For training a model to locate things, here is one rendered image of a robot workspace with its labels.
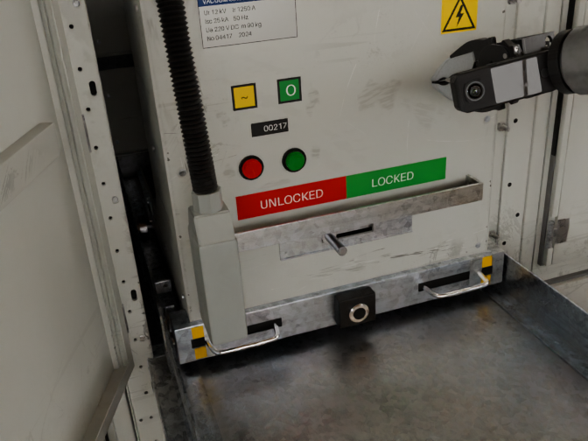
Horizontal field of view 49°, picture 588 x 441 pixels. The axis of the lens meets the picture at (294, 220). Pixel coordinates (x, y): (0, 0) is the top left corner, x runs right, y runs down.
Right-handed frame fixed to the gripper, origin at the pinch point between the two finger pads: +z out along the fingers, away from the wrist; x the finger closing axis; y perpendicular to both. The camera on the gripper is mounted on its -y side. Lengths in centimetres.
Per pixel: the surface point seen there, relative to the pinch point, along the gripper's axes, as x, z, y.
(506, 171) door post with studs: -17.5, 6.1, 18.4
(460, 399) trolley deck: -40.6, -6.8, -11.3
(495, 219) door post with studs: -25.8, 9.0, 17.5
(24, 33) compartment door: 16, 13, -48
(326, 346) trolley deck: -35.2, 12.7, -18.2
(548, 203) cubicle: -25.3, 5.0, 26.3
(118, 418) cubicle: -40, 31, -47
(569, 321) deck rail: -37.4, -8.9, 9.8
